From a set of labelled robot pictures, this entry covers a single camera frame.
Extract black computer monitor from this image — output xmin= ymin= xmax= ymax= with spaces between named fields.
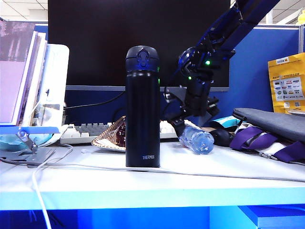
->
xmin=47 ymin=0 xmax=231 ymax=93

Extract teal and white packet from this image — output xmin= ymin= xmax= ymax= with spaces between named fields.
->
xmin=209 ymin=116 xmax=243 ymax=131

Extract blue box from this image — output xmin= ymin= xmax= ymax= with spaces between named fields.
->
xmin=237 ymin=205 xmax=305 ymax=229

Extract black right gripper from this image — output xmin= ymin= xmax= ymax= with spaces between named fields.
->
xmin=164 ymin=80 xmax=220 ymax=139

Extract yellow printed paper bag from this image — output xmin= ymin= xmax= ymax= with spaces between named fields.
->
xmin=267 ymin=52 xmax=305 ymax=115

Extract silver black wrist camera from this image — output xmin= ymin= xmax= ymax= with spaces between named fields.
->
xmin=166 ymin=87 xmax=189 ymax=107

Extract silver flat object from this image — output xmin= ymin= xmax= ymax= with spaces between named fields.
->
xmin=287 ymin=109 xmax=305 ymax=117

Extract purple and white tote bag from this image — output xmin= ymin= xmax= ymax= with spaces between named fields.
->
xmin=229 ymin=123 xmax=305 ymax=165

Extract black monitor cable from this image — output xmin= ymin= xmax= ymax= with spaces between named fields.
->
xmin=63 ymin=91 xmax=126 ymax=110

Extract snack wrapper with chocolate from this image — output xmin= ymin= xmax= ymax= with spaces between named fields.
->
xmin=91 ymin=115 xmax=127 ymax=152

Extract dark red fruit bunch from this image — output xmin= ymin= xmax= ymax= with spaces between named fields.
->
xmin=115 ymin=123 xmax=127 ymax=147

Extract white and grey keyboard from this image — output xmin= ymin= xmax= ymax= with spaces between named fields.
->
xmin=60 ymin=120 xmax=203 ymax=145

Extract white cable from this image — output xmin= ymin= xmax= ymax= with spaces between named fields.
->
xmin=32 ymin=163 xmax=305 ymax=229

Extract grey laptop sleeve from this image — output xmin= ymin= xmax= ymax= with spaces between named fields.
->
xmin=232 ymin=107 xmax=305 ymax=145

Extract teal crumpled cloth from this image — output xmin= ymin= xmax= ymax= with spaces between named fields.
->
xmin=0 ymin=134 xmax=53 ymax=151

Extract white edged book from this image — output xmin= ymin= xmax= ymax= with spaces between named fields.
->
xmin=18 ymin=32 xmax=48 ymax=127

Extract yellow duck toy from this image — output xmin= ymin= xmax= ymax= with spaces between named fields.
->
xmin=295 ymin=10 xmax=305 ymax=25

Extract grey metal tablet stand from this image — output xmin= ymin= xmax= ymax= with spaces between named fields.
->
xmin=0 ymin=123 xmax=61 ymax=168

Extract clear mineral water bottle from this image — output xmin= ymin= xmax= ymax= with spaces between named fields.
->
xmin=178 ymin=126 xmax=214 ymax=155

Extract black computer mouse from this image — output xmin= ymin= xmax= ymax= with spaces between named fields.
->
xmin=212 ymin=130 xmax=236 ymax=146

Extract black Thermos flask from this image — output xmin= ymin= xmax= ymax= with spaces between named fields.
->
xmin=125 ymin=46 xmax=161 ymax=168

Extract blue office partition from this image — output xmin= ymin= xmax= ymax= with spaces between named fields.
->
xmin=34 ymin=22 xmax=305 ymax=127

